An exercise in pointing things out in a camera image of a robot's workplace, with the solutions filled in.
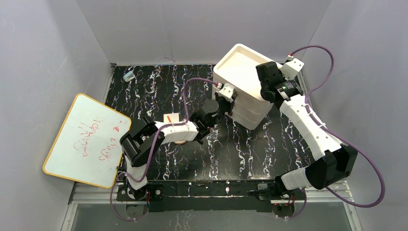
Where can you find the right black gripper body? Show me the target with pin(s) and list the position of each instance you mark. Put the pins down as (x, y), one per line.
(264, 74)

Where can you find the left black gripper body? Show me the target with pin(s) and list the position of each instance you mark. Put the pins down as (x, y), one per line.
(225, 104)

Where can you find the white drawer organizer box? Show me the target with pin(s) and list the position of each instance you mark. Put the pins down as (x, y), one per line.
(237, 67)

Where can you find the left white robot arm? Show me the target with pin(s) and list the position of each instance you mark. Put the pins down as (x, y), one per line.
(142, 141)

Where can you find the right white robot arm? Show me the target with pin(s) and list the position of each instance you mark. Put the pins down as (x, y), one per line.
(334, 160)

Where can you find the white square makeup packet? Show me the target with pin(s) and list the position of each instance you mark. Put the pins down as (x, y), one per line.
(171, 118)

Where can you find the large round pink compact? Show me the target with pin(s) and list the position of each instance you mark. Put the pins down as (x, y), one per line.
(179, 142)

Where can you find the small white blue clip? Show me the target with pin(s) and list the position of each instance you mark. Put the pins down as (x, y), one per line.
(128, 76)

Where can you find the yellow framed whiteboard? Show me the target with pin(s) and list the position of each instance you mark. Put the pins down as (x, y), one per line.
(87, 148)

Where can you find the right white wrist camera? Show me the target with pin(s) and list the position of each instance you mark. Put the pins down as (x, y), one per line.
(291, 68)

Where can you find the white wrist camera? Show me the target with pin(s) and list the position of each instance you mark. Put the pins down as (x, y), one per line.
(291, 68)
(228, 92)

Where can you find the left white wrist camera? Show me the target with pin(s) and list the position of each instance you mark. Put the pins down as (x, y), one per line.
(228, 92)

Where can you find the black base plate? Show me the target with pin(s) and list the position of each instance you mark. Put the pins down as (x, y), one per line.
(221, 195)

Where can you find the aluminium rail frame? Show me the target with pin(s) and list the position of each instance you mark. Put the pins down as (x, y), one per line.
(229, 152)

